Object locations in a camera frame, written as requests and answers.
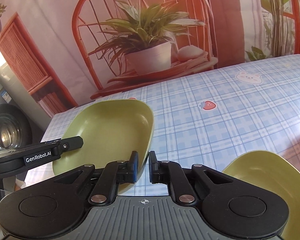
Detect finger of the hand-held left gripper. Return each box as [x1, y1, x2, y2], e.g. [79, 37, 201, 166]
[57, 136, 84, 154]

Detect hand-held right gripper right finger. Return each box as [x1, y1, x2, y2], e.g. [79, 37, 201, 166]
[149, 151, 243, 205]

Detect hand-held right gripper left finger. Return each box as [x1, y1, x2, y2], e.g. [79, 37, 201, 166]
[47, 151, 140, 205]

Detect green square plate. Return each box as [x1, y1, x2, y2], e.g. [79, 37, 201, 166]
[222, 150, 300, 240]
[52, 99, 155, 195]

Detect grey washing machine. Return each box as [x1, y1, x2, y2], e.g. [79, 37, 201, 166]
[0, 72, 33, 155]

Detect blue plaid tablecloth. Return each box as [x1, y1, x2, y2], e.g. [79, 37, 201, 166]
[25, 54, 300, 198]

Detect printed backdrop cloth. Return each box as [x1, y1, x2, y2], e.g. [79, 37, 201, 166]
[0, 0, 300, 119]

